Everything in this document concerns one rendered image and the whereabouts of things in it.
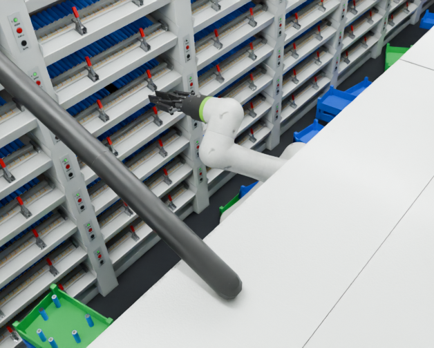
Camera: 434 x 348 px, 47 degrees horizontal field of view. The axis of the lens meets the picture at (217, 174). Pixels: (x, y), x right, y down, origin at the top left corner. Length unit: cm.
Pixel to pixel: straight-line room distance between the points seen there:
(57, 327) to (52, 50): 99
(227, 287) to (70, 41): 146
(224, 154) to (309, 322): 119
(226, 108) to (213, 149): 14
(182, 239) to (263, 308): 9
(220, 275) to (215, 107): 121
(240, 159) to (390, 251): 117
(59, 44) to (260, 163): 79
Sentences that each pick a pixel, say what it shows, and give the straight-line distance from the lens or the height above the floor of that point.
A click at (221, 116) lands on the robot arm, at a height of 115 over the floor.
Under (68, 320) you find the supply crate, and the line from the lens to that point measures 199.
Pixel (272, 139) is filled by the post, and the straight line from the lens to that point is 317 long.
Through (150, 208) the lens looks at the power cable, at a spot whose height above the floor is 178.
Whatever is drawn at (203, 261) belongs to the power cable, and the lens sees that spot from 44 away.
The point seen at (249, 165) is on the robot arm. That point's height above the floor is 99.
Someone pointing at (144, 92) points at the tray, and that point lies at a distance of 214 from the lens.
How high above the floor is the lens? 211
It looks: 44 degrees down
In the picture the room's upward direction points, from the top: 4 degrees counter-clockwise
